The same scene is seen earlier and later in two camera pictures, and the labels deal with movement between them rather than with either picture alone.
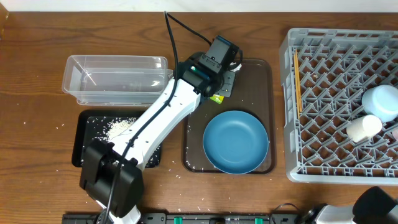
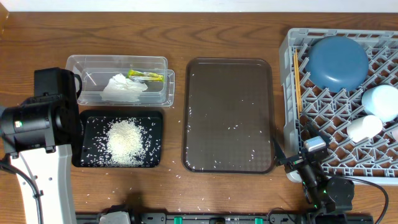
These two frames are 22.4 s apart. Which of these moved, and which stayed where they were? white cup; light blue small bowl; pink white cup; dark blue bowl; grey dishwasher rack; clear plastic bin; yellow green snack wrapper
Moved: yellow green snack wrapper; dark blue bowl
Stayed: grey dishwasher rack; pink white cup; light blue small bowl; white cup; clear plastic bin
